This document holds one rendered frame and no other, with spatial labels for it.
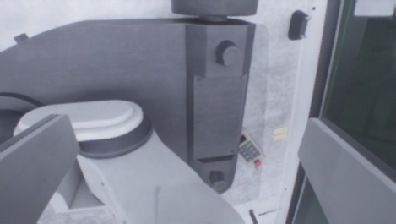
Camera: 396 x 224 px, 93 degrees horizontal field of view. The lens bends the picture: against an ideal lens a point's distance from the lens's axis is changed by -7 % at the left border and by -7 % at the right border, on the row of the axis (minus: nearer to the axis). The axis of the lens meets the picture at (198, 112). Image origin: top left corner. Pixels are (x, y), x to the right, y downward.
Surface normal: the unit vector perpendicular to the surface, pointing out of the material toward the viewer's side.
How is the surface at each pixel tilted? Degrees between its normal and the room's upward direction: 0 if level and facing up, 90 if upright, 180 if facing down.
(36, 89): 0
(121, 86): 0
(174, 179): 90
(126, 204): 90
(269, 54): 0
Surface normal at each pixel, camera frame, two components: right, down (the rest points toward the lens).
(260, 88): 0.18, 0.49
